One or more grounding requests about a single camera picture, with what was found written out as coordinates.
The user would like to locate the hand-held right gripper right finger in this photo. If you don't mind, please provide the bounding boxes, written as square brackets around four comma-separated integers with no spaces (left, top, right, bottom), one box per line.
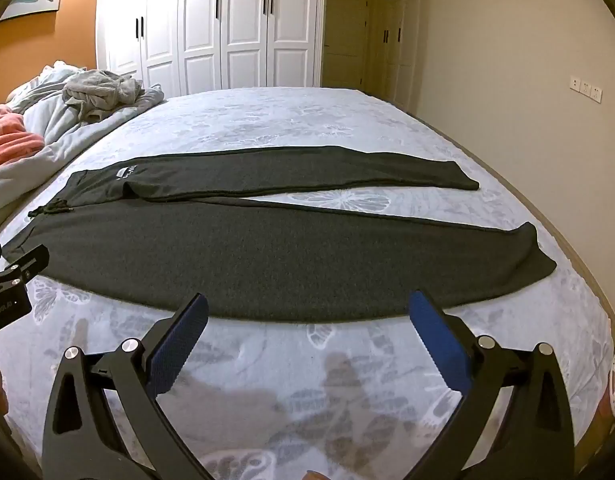
[402,290,576,480]

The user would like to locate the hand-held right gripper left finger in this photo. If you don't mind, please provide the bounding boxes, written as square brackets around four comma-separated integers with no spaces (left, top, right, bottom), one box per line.
[40,293,214,480]

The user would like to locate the dark grey pants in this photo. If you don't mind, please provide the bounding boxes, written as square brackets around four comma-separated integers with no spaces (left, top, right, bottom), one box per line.
[2,145,557,324]

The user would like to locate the pink blanket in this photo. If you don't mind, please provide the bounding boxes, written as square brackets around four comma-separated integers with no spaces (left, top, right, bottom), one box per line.
[0,109,45,171]

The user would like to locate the light grey duvet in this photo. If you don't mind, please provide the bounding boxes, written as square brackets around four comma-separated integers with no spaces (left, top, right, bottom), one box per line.
[0,60,166,221]

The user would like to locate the crumpled grey blanket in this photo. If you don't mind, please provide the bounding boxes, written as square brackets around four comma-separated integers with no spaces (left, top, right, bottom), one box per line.
[62,69,146,124]

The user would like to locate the bed with butterfly sheet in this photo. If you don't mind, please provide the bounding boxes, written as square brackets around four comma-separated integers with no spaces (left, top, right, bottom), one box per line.
[0,85,615,480]

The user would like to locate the white panelled wardrobe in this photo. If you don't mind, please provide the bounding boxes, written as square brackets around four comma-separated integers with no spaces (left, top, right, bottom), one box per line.
[95,0,328,99]

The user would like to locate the beige hallway cabinet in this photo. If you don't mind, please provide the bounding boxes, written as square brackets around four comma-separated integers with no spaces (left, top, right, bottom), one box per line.
[367,0,423,113]

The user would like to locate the beige hallway door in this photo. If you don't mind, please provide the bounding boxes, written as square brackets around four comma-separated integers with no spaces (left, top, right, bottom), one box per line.
[322,0,371,89]

